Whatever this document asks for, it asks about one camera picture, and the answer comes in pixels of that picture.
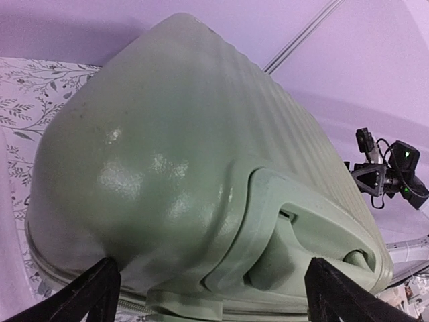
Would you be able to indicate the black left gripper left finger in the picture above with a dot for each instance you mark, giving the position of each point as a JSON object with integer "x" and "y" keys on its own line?
{"x": 93, "y": 295}

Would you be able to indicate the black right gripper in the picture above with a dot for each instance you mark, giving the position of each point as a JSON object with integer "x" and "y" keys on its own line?
{"x": 375, "y": 179}

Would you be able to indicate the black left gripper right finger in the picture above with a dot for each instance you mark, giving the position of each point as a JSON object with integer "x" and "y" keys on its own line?
{"x": 330, "y": 294}

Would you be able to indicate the green hard-shell suitcase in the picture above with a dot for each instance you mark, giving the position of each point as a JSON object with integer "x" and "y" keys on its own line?
{"x": 206, "y": 182}

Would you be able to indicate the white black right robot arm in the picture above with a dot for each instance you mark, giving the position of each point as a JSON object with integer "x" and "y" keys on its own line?
{"x": 403, "y": 158}

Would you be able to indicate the floral patterned table cloth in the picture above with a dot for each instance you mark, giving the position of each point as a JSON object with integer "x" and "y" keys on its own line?
{"x": 32, "y": 93}

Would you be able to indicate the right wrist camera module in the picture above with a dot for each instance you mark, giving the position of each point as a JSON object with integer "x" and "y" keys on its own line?
{"x": 365, "y": 140}

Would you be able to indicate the right aluminium wall post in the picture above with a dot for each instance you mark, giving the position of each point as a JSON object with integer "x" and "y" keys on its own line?
{"x": 300, "y": 37}

